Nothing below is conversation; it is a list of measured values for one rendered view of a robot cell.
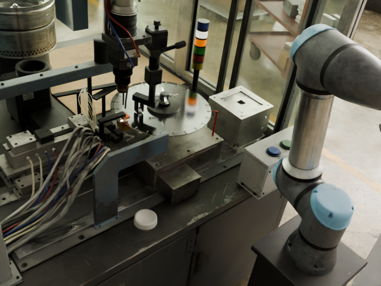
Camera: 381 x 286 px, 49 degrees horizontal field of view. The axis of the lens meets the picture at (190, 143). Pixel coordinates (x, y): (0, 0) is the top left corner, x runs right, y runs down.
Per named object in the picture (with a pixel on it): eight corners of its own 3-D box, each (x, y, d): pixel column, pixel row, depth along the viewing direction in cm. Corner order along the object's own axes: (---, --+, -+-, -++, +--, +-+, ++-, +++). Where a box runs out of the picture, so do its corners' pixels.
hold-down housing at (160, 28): (157, 78, 132) (162, 16, 120) (164, 85, 129) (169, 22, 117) (141, 81, 129) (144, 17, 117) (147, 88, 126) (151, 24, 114)
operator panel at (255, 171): (286, 154, 162) (296, 123, 153) (308, 170, 156) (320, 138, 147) (235, 181, 146) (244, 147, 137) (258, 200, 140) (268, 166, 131)
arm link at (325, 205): (314, 252, 112) (330, 218, 104) (288, 217, 122) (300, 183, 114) (350, 242, 116) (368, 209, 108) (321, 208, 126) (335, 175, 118)
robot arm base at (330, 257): (345, 258, 124) (357, 236, 119) (315, 284, 116) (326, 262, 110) (305, 226, 133) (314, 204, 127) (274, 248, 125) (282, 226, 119)
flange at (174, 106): (140, 107, 140) (140, 101, 138) (159, 95, 148) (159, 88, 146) (168, 120, 136) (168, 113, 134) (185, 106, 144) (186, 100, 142)
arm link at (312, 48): (293, 221, 121) (328, 51, 86) (267, 186, 132) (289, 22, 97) (327, 208, 125) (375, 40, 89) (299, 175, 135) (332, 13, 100)
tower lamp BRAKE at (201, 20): (203, 25, 157) (203, 17, 155) (211, 29, 154) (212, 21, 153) (194, 27, 154) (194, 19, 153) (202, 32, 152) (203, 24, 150)
